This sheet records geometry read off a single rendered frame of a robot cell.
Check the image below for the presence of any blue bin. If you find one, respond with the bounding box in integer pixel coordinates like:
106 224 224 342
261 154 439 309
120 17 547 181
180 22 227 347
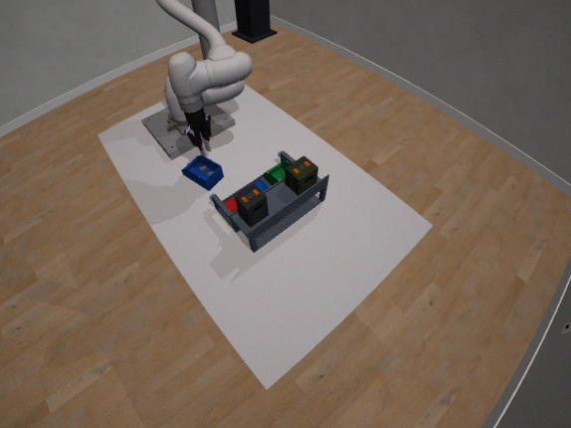
181 155 224 191

